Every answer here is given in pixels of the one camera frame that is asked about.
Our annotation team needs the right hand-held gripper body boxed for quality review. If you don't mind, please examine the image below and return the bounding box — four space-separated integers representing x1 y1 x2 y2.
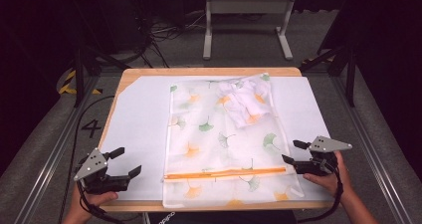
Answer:
293 135 353 177

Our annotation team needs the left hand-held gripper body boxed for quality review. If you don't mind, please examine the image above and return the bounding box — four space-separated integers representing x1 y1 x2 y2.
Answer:
73 147 131 195

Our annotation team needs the leaf print mesh laundry bag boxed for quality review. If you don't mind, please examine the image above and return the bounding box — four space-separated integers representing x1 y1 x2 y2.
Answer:
161 73 305 209

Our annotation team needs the person's right hand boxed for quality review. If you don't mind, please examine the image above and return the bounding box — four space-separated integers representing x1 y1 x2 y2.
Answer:
302 150 353 200

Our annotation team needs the person's left hand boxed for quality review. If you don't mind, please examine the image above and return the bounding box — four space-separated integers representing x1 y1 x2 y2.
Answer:
65 182 119 223

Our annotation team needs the white sheet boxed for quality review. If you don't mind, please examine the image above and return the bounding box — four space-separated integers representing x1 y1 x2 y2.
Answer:
100 75 332 202

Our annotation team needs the white garment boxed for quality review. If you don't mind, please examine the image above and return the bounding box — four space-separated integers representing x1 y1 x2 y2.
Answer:
217 78 272 129

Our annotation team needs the wooden table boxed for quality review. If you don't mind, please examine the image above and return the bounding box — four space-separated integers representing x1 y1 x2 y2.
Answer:
99 67 334 213

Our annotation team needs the grey metal stand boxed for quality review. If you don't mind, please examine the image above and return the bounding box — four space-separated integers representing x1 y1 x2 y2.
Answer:
202 0 298 61

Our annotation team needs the thin black floor cable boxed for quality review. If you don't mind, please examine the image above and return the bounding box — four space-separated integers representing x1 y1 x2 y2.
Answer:
58 95 115 224

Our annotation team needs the aluminium floor rail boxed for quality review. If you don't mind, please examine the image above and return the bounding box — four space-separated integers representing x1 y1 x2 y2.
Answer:
331 74 414 224
13 74 102 224

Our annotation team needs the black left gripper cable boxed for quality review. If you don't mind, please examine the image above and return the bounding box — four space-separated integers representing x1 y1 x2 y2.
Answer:
77 180 127 224

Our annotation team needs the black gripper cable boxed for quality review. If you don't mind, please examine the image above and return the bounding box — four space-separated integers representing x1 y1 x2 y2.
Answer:
298 168 344 224
77 180 127 224

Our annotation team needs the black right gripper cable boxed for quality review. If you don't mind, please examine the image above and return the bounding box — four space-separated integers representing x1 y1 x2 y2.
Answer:
298 168 344 224

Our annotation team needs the black metal frame stand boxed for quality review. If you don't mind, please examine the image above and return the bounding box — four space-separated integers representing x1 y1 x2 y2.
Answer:
300 39 358 108
70 39 131 109

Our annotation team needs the bundle of floor cables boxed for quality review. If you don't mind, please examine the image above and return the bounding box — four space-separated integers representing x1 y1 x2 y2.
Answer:
130 0 207 69

